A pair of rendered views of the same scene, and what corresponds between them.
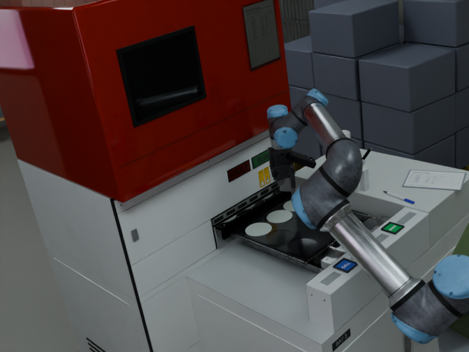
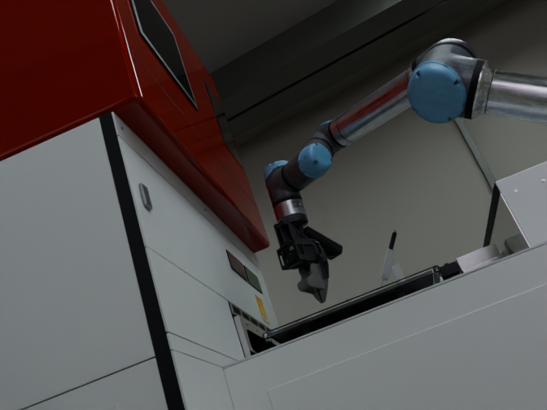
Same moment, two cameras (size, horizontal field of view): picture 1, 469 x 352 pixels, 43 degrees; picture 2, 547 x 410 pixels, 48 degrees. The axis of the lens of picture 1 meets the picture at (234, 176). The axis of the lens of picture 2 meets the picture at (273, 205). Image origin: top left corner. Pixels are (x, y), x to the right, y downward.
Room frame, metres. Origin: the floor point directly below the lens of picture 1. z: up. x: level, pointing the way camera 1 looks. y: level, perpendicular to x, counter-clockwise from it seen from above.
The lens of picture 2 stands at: (0.99, 0.79, 0.60)
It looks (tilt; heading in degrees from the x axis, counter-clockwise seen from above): 25 degrees up; 317
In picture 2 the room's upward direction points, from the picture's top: 20 degrees counter-clockwise
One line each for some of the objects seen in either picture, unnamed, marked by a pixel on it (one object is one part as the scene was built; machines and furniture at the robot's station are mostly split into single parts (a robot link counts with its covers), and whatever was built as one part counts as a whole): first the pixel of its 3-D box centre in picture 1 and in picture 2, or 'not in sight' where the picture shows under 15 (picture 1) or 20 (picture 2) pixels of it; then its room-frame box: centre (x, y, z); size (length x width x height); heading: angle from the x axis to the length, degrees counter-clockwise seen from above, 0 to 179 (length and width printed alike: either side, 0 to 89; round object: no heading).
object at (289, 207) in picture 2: (281, 142); (291, 213); (2.00, -0.19, 1.21); 0.08 x 0.08 x 0.05
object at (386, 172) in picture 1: (380, 190); not in sight; (2.11, -0.56, 0.89); 0.62 x 0.35 x 0.14; 40
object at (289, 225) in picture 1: (299, 224); (360, 320); (1.93, -0.21, 0.90); 0.34 x 0.34 x 0.01; 40
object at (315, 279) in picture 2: (287, 187); (316, 282); (2.00, -0.19, 1.02); 0.06 x 0.03 x 0.09; 92
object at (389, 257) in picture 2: (360, 172); (391, 274); (2.01, -0.47, 1.03); 0.06 x 0.04 x 0.13; 40
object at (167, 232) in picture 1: (216, 202); (224, 286); (1.98, 0.08, 1.02); 0.81 x 0.03 x 0.40; 130
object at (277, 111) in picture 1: (278, 121); (282, 185); (1.99, -0.19, 1.29); 0.09 x 0.08 x 0.11; 2
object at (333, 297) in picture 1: (372, 265); (522, 253); (1.61, -0.39, 0.89); 0.55 x 0.09 x 0.14; 130
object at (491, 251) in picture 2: (333, 265); (478, 259); (1.64, -0.27, 0.89); 0.08 x 0.03 x 0.03; 40
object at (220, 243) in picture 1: (256, 213); (271, 354); (2.08, -0.06, 0.89); 0.44 x 0.02 x 0.10; 130
